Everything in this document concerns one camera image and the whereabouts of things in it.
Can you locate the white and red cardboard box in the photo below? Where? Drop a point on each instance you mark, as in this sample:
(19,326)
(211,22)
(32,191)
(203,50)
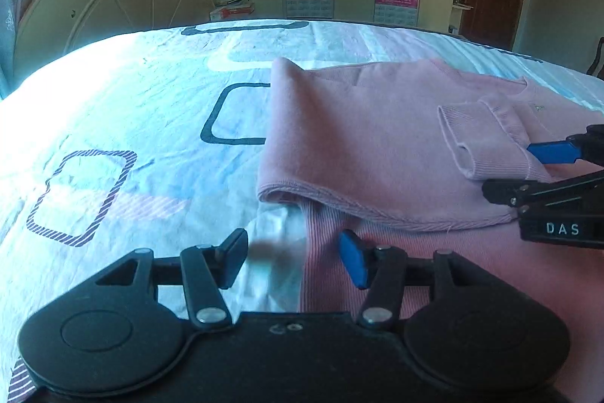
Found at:
(233,9)

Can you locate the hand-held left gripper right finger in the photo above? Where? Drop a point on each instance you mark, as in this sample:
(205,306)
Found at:
(353,259)

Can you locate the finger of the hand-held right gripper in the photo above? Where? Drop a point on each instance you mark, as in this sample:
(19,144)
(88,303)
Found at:
(552,152)
(507,190)

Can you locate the pink knit sweater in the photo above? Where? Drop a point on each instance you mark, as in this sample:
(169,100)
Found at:
(368,134)

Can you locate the dark wooden chair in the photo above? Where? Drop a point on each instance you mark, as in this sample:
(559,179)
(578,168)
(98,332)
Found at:
(598,60)

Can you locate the cream round headboard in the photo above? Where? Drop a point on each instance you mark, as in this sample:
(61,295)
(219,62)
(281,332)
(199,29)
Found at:
(94,6)

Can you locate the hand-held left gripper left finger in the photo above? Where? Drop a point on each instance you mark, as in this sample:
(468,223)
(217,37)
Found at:
(234,255)

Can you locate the white printed bedsheet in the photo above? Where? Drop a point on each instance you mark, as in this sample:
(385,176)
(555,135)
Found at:
(141,101)

